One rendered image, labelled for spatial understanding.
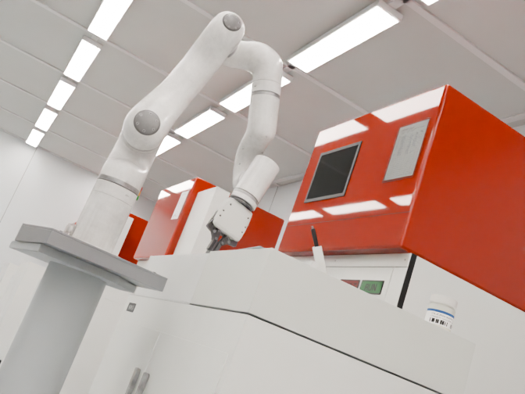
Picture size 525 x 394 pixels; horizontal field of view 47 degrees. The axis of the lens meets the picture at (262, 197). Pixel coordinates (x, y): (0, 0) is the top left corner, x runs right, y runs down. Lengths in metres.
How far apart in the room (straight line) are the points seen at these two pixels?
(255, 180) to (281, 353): 0.62
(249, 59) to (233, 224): 0.51
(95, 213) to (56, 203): 8.08
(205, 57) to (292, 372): 0.94
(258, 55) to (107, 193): 0.61
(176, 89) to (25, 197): 8.03
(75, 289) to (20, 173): 8.14
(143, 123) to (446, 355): 0.97
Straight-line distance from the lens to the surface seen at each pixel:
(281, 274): 1.29
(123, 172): 1.67
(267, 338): 1.29
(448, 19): 3.46
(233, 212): 1.72
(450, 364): 1.59
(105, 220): 1.65
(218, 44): 1.79
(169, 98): 1.73
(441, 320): 1.64
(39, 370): 1.63
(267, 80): 1.83
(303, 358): 1.33
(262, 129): 1.79
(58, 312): 1.62
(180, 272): 1.75
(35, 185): 9.72
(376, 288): 2.01
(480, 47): 3.61
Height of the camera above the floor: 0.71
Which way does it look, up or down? 16 degrees up
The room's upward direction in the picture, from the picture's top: 20 degrees clockwise
